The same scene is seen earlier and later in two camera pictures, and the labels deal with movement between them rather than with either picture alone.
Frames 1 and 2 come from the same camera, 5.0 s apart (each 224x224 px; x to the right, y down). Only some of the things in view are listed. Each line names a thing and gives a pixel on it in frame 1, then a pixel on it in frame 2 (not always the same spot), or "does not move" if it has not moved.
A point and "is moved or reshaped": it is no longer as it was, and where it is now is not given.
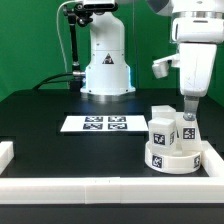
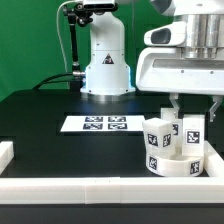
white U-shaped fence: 115,190 does not move
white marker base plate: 104,123 does not move
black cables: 40,84 does not move
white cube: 162,133 is moved or reshaped
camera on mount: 101,6 does not move
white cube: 163,112 -> 168,114
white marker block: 188,135 is moved or reshaped
